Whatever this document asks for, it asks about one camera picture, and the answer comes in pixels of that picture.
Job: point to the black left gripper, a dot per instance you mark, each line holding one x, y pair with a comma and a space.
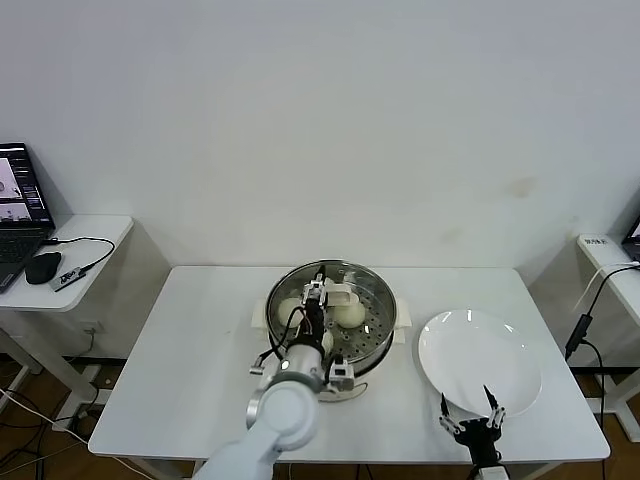
314, 322

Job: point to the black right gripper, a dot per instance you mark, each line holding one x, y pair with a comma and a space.
481, 440

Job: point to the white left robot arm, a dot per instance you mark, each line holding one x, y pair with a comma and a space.
285, 415

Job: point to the stainless steel steamer basket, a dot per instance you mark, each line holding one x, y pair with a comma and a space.
258, 316

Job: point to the white round plate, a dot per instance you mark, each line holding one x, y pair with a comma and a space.
480, 350

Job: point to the white desk label sticker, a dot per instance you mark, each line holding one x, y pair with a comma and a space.
595, 241

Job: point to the small black silver drive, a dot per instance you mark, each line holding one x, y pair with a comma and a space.
67, 277

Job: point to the black computer mouse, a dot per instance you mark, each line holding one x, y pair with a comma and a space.
44, 266

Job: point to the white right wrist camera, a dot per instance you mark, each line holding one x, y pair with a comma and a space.
492, 474

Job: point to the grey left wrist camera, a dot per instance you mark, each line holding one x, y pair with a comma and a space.
341, 375

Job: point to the white wall socket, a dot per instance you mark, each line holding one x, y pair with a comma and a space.
92, 328

